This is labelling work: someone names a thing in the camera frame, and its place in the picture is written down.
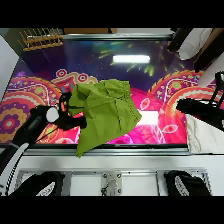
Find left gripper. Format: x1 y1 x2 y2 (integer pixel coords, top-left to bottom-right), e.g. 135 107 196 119
55 109 89 132

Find green pants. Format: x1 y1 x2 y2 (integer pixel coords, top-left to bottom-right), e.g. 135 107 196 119
68 78 143 158

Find white garment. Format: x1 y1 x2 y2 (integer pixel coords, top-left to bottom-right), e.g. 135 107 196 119
184 113 224 155
199 53 224 89
178 28 214 61

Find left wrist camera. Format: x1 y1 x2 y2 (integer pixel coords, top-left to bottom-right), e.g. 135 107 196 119
58 92 74 114

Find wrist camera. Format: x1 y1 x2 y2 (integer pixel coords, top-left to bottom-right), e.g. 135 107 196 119
58 92 74 114
210 71 224 105

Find silver frame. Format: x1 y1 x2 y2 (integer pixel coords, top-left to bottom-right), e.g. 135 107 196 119
14 32 213 197

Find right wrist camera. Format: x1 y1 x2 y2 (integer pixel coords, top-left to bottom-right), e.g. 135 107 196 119
210 71 224 105

